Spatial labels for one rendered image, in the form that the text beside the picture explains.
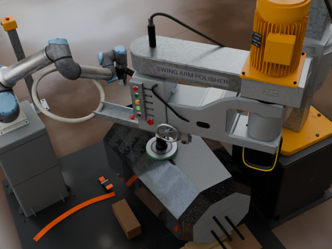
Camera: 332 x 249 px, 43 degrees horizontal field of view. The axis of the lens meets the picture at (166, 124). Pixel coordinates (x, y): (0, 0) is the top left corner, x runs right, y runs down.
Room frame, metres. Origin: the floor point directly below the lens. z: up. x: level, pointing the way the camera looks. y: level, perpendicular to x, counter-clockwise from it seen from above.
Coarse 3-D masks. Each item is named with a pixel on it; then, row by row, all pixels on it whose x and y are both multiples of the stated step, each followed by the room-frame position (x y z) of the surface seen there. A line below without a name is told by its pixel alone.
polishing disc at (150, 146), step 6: (150, 144) 2.01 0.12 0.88; (168, 144) 2.00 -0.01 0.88; (174, 144) 2.00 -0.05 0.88; (150, 150) 1.96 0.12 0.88; (156, 150) 1.96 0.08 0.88; (168, 150) 1.95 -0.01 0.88; (174, 150) 1.94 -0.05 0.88; (156, 156) 1.90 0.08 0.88; (162, 156) 1.90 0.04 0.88; (168, 156) 1.89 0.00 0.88
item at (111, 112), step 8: (104, 104) 2.21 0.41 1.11; (112, 104) 2.18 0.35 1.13; (96, 112) 2.11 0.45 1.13; (104, 112) 2.15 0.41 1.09; (112, 112) 2.15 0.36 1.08; (120, 112) 2.15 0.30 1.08; (128, 112) 2.13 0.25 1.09; (112, 120) 2.06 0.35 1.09; (120, 120) 2.04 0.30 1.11; (128, 120) 2.02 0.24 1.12; (136, 120) 2.06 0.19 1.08
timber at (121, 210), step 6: (114, 204) 2.08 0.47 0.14; (120, 204) 2.08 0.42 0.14; (126, 204) 2.07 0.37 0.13; (114, 210) 2.03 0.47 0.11; (120, 210) 2.01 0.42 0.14; (126, 210) 2.01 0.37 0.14; (120, 216) 1.96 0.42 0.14; (126, 216) 1.95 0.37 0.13; (132, 216) 1.95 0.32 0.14; (120, 222) 1.94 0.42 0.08; (126, 222) 1.90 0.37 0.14; (132, 222) 1.89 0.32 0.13; (138, 222) 1.89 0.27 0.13; (126, 228) 1.84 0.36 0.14; (132, 228) 1.84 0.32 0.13; (138, 228) 1.85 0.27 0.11; (126, 234) 1.83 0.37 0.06; (132, 234) 1.83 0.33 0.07; (138, 234) 1.85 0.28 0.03
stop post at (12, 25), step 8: (8, 16) 3.57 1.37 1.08; (8, 24) 3.46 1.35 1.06; (16, 24) 3.49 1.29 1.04; (8, 32) 3.47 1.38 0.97; (16, 32) 3.50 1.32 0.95; (16, 40) 3.49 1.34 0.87; (16, 48) 3.48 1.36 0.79; (16, 56) 3.47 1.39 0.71; (24, 56) 3.50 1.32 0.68; (24, 80) 3.52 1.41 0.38; (32, 80) 3.50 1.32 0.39; (32, 104) 3.57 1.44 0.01; (40, 112) 3.43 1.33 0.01
